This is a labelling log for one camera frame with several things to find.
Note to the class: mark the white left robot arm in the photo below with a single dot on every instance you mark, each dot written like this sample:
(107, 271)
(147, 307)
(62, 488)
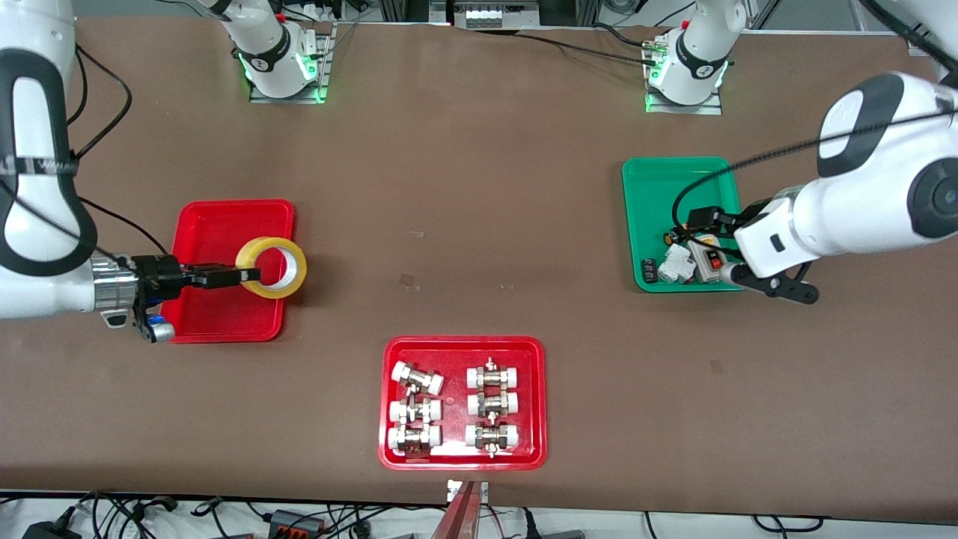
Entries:
(861, 202)

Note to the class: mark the empty red plastic tray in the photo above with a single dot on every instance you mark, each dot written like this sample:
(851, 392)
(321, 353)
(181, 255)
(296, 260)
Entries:
(213, 232)

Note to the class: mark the red tray holding fittings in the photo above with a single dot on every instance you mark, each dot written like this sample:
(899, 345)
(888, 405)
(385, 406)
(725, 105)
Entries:
(455, 352)

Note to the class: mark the small metal bracket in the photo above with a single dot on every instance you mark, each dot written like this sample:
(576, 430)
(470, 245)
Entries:
(483, 492)

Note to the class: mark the green plastic tray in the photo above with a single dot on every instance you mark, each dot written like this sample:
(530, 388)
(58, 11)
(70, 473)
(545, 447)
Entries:
(651, 195)

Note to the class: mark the red metal bar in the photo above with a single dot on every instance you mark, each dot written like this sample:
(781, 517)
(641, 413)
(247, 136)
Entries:
(458, 520)

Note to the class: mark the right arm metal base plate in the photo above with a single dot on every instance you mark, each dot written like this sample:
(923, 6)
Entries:
(323, 67)

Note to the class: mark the metal pipe fitting white caps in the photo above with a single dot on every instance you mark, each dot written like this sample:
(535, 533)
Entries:
(492, 404)
(414, 410)
(418, 378)
(492, 376)
(492, 436)
(414, 438)

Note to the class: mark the black power adapter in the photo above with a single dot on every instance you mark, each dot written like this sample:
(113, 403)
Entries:
(45, 531)

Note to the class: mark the white power strip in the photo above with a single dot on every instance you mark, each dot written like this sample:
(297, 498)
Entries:
(490, 15)

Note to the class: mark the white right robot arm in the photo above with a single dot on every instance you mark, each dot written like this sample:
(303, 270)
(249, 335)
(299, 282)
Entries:
(37, 284)

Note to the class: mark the grey push-button switch box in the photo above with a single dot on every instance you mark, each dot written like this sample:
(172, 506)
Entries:
(703, 263)

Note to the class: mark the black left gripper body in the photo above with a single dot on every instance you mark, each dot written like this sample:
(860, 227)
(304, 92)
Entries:
(717, 221)

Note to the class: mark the yellow packing tape roll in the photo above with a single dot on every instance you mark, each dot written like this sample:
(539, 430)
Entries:
(296, 273)

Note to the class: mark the clear tape scrap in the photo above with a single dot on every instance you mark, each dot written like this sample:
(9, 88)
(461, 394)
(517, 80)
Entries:
(409, 281)

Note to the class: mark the white circuit breaker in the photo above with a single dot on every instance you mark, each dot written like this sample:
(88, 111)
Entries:
(677, 263)

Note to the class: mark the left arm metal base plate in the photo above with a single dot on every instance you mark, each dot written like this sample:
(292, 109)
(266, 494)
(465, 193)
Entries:
(711, 106)

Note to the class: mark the small black terminal block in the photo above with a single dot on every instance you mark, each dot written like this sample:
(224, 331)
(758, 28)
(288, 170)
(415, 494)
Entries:
(650, 270)

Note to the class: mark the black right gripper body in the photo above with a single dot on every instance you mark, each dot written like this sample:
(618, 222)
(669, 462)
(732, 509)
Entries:
(159, 274)

